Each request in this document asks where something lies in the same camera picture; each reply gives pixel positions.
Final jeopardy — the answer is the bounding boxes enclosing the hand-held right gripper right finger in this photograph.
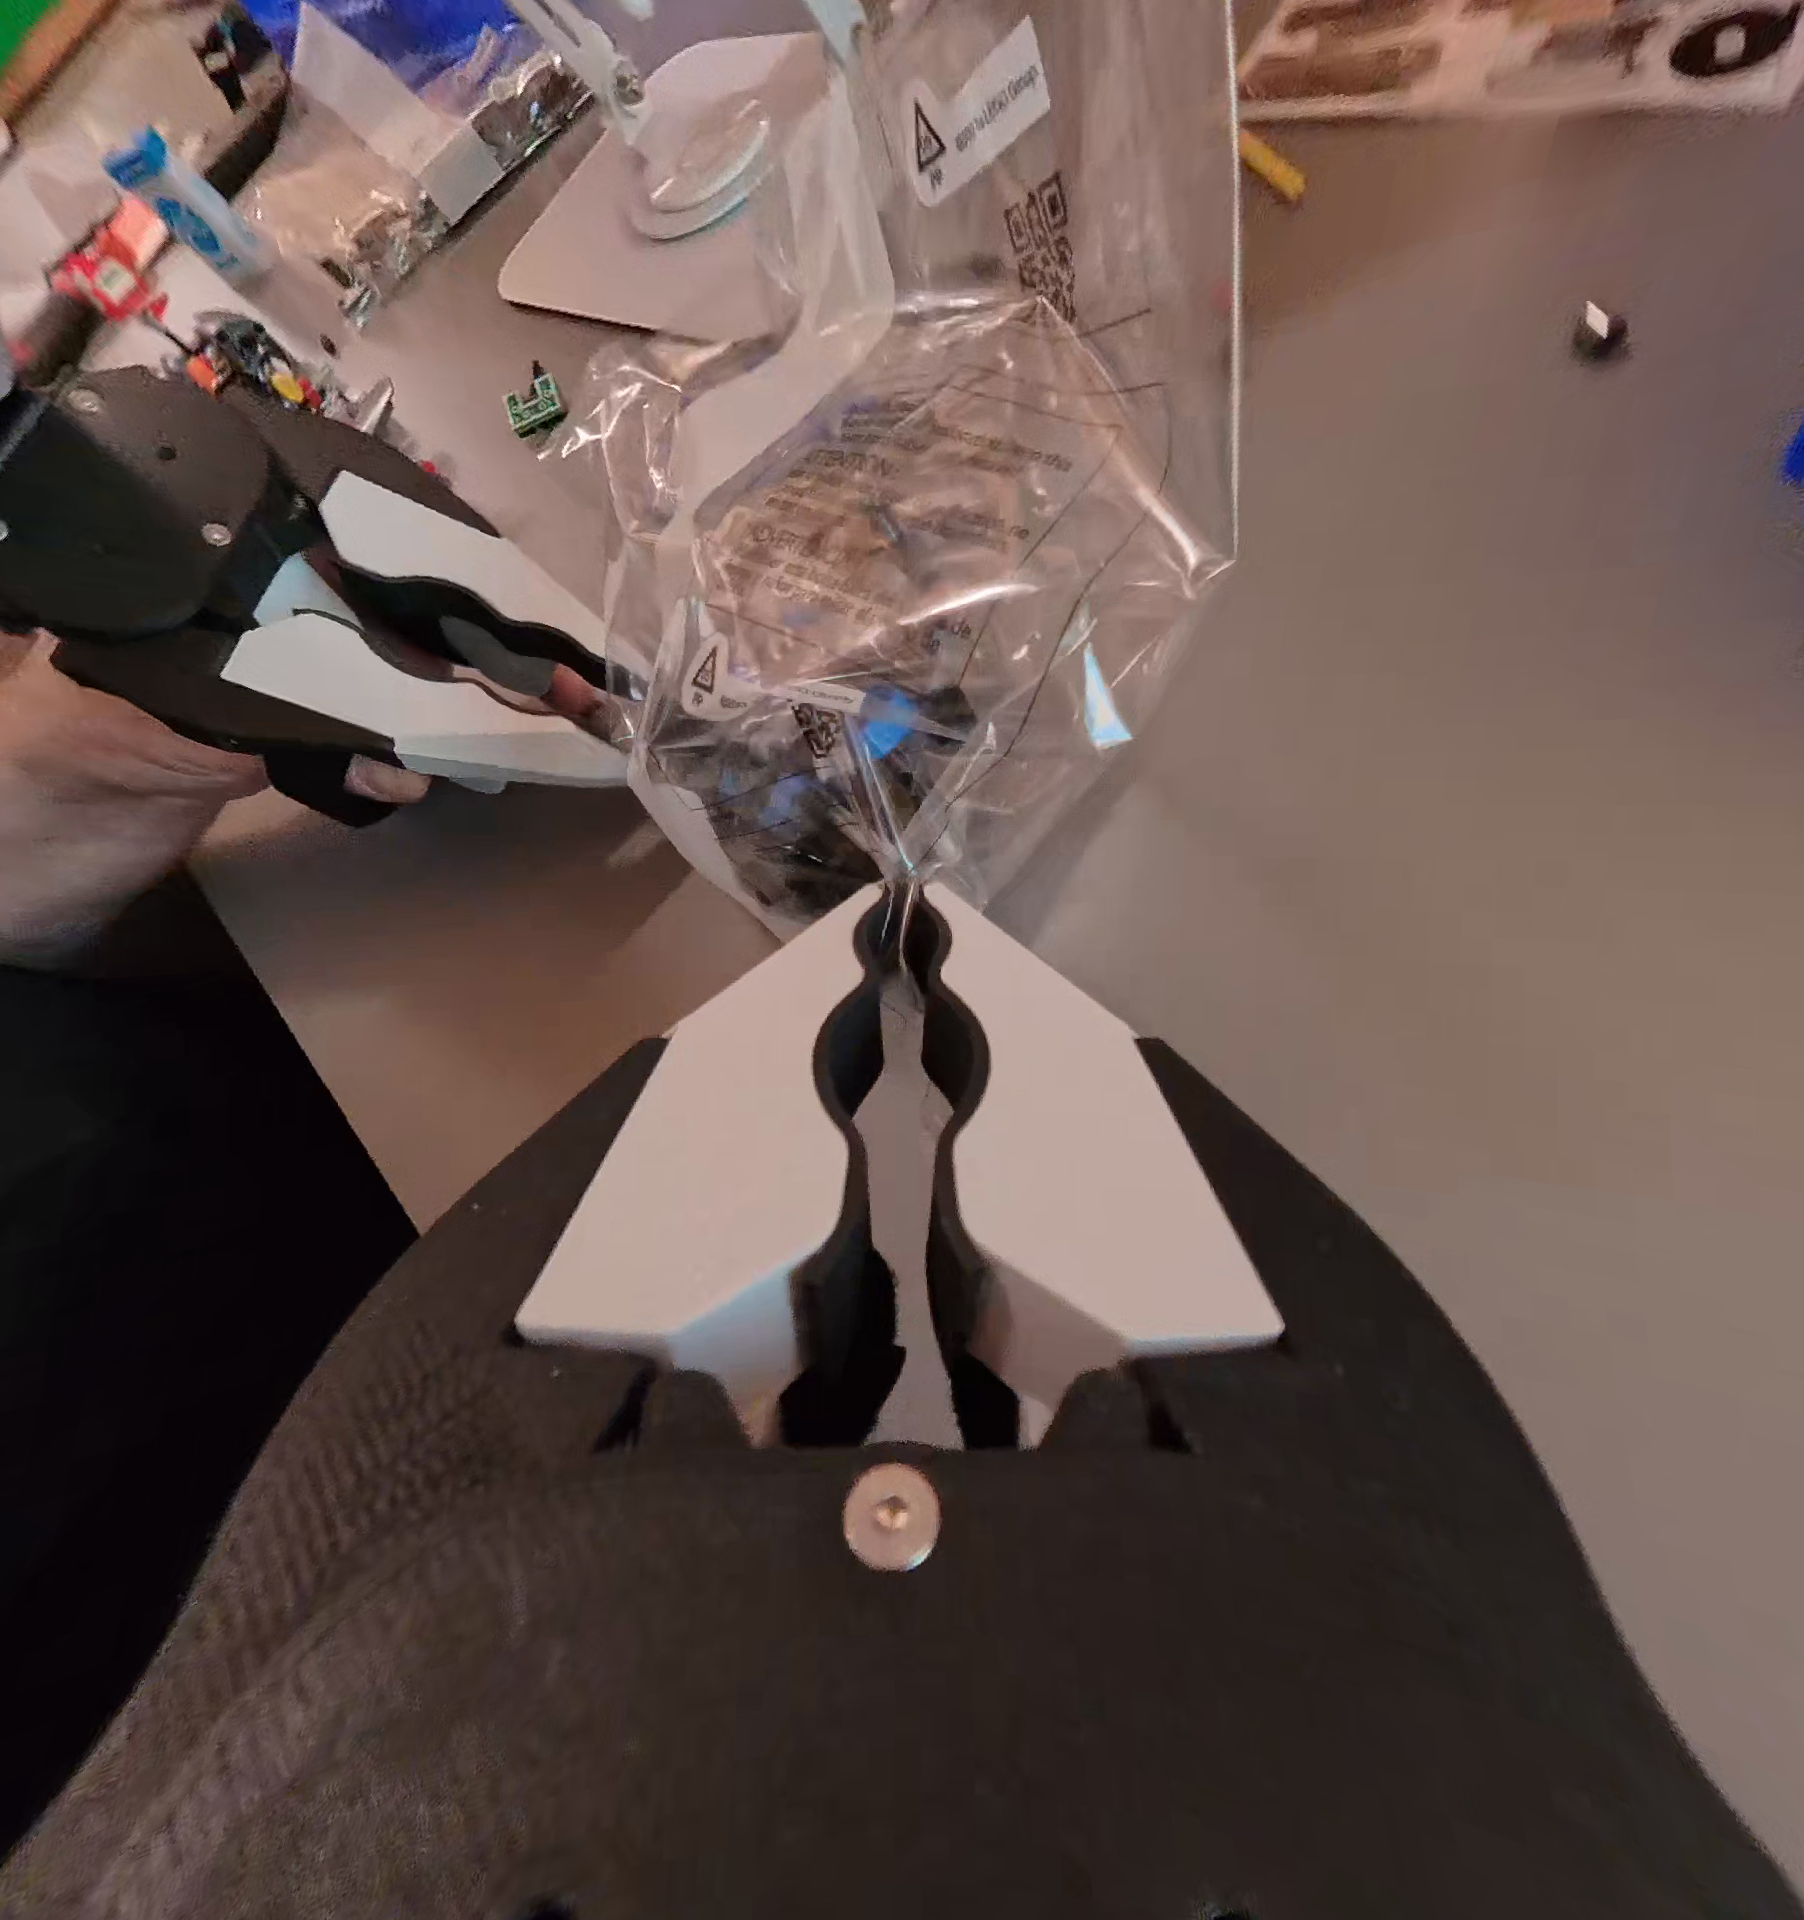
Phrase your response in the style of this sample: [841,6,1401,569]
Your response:
[908,882,1285,1452]

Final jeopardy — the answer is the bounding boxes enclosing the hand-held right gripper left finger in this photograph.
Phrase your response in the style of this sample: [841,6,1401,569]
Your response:
[519,882,904,1452]

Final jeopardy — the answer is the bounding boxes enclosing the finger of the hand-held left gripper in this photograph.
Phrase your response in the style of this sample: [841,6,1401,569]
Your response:
[218,550,637,795]
[314,471,617,684]

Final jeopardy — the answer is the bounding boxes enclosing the clear plastic bag lego pieces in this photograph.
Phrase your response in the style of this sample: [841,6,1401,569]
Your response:
[581,0,1243,946]

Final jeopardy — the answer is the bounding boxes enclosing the grey lego model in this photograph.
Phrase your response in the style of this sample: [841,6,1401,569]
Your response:
[168,303,401,441]

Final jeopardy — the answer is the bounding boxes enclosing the lego sticker sheet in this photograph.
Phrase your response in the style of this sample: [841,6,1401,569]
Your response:
[1235,0,1804,121]

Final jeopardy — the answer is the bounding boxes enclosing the person's left hand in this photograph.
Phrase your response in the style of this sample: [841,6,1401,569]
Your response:
[0,650,428,963]

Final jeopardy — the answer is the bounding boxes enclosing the small red box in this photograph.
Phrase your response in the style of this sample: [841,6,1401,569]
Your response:
[48,201,176,320]

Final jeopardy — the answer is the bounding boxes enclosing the blue white packet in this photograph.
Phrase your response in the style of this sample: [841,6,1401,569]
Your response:
[102,127,279,283]

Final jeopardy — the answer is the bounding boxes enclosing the white book stand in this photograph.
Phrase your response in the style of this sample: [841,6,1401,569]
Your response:
[498,0,904,340]

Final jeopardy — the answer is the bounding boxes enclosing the clear bags of parts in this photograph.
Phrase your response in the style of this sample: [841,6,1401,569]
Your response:
[233,0,587,156]

